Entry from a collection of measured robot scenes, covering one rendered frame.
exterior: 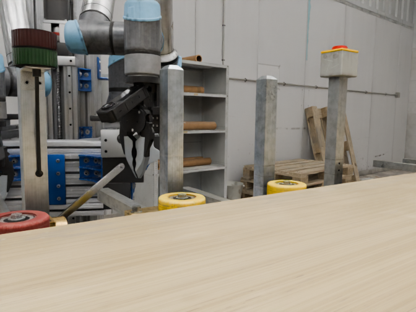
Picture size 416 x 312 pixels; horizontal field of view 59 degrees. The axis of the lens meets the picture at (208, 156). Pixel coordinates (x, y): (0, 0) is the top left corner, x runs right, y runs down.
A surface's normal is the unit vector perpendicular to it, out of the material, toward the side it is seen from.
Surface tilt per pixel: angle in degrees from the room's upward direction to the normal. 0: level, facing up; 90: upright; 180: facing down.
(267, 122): 90
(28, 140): 90
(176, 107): 90
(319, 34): 90
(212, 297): 0
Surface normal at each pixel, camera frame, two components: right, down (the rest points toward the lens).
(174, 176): 0.56, 0.10
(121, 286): 0.01, -0.99
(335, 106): -0.83, 0.05
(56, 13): 0.17, 0.11
